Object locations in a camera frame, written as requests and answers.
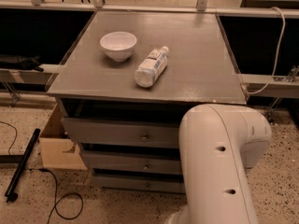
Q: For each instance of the black metal bar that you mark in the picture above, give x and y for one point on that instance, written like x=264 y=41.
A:
x=10 y=193

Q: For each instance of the grey drawer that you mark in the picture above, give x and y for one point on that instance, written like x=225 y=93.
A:
x=122 y=133
x=131 y=162
x=126 y=182

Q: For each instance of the grey top drawer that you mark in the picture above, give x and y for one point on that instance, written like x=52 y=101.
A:
x=122 y=133

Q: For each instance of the cardboard box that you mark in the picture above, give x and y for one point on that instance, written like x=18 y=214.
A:
x=57 y=150

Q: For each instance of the grey drawer cabinet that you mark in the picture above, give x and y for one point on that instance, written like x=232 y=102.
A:
x=199 y=70

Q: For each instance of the grey bottom drawer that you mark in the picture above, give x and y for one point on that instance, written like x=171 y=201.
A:
x=126 y=182

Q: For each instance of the grey middle drawer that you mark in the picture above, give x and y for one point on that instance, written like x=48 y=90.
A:
x=131 y=162

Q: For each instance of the white plastic bottle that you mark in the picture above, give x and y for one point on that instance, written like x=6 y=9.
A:
x=150 y=69

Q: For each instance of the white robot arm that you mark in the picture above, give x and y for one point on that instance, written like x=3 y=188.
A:
x=218 y=146

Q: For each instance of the black cloth on rail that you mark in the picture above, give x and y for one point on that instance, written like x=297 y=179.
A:
x=20 y=63

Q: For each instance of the metal frame rail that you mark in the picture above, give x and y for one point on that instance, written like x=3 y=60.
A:
x=50 y=72

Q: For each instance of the white ceramic bowl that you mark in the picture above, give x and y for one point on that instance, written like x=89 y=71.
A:
x=118 y=46

